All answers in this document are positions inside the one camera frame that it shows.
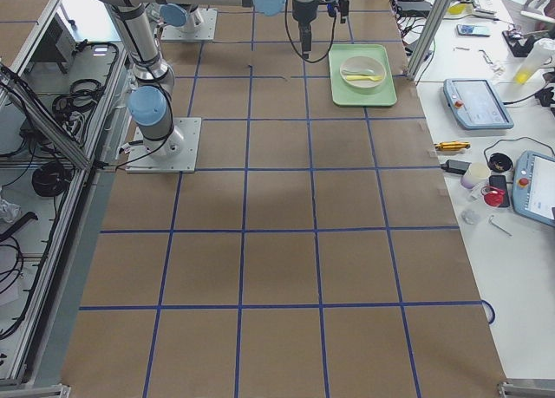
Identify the cream round plate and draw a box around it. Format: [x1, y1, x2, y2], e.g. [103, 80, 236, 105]
[339, 55, 386, 89]

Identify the light green plastic tray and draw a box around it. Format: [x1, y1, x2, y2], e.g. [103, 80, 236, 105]
[329, 44, 397, 108]

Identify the grey teach pendant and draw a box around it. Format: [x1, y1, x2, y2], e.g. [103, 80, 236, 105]
[442, 79, 514, 130]

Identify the black power adapter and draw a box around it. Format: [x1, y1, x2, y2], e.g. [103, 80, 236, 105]
[441, 159, 470, 175]

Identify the white plastic cup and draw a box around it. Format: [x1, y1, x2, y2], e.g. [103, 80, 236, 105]
[460, 162, 491, 189]

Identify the black bowl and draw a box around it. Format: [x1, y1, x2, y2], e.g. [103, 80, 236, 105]
[487, 153, 513, 173]

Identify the black smartphone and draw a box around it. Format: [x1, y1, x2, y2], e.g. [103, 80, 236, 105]
[489, 174, 510, 208]

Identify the red round lid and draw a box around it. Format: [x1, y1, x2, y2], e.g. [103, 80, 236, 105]
[481, 186, 506, 207]

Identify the silver allen key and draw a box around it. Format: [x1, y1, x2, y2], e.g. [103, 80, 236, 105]
[488, 215, 513, 238]

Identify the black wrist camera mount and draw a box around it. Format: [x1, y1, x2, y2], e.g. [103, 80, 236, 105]
[318, 0, 338, 18]

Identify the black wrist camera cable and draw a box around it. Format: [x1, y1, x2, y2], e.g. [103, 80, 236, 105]
[284, 0, 339, 63]

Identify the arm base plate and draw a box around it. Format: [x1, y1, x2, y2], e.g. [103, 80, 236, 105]
[124, 117, 202, 173]
[161, 8, 218, 42]

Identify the aluminium frame post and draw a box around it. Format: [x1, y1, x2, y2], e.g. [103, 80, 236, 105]
[406, 0, 452, 80]

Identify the yellow handled tool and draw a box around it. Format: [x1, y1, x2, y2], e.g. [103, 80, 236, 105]
[434, 141, 471, 152]

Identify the coiled black cable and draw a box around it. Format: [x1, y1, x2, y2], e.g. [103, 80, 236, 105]
[31, 160, 73, 199]

